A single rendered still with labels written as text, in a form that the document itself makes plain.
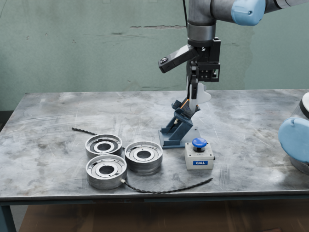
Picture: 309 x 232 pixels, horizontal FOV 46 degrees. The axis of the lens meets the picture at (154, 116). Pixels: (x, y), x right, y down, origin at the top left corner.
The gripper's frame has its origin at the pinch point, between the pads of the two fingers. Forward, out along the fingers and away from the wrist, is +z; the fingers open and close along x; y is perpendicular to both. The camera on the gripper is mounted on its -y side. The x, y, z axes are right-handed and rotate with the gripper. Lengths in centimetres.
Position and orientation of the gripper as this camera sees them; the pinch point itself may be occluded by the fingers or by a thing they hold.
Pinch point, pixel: (189, 104)
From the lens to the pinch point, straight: 108.2
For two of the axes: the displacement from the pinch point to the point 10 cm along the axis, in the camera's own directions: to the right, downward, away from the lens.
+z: 0.0, 8.7, 4.9
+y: 10.0, -0.4, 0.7
